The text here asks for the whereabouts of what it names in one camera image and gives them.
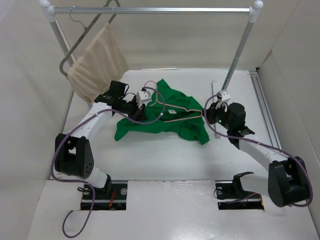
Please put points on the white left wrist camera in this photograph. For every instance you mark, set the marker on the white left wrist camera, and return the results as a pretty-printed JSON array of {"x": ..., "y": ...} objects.
[{"x": 143, "y": 97}]

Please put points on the white clothes rack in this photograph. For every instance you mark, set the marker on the white clothes rack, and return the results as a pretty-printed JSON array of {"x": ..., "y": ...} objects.
[{"x": 152, "y": 36}]

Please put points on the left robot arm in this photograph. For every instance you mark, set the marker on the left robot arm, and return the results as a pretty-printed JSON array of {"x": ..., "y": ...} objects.
[{"x": 73, "y": 152}]

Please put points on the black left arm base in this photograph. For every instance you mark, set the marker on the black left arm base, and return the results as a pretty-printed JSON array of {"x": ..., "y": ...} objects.
[{"x": 116, "y": 200}]

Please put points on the aluminium rail right side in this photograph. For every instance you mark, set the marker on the aluminium rail right side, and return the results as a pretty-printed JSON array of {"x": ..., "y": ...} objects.
[{"x": 264, "y": 109}]

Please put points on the pink wire hanger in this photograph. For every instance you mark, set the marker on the pink wire hanger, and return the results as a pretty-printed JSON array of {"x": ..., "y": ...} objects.
[{"x": 152, "y": 85}]

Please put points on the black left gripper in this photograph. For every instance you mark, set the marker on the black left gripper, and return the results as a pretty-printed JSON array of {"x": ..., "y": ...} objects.
[{"x": 138, "y": 114}]

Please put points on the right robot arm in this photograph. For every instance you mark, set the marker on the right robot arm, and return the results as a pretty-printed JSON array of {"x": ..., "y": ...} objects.
[{"x": 287, "y": 182}]

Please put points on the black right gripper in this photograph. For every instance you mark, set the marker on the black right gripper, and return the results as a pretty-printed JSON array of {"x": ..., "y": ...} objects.
[{"x": 211, "y": 113}]

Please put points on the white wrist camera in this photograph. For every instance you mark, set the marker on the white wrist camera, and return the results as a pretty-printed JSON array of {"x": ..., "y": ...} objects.
[
  {"x": 223, "y": 96},
  {"x": 143, "y": 97}
]

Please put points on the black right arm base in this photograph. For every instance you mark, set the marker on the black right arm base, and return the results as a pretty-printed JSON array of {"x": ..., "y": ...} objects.
[{"x": 230, "y": 196}]

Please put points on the green t shirt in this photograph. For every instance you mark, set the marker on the green t shirt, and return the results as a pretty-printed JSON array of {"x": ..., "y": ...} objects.
[{"x": 190, "y": 130}]

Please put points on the beige cloth on hanger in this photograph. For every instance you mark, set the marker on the beige cloth on hanger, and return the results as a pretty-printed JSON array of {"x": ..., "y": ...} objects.
[{"x": 102, "y": 61}]

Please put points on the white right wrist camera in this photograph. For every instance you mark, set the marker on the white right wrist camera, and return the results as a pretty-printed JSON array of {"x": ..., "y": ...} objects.
[{"x": 223, "y": 96}]

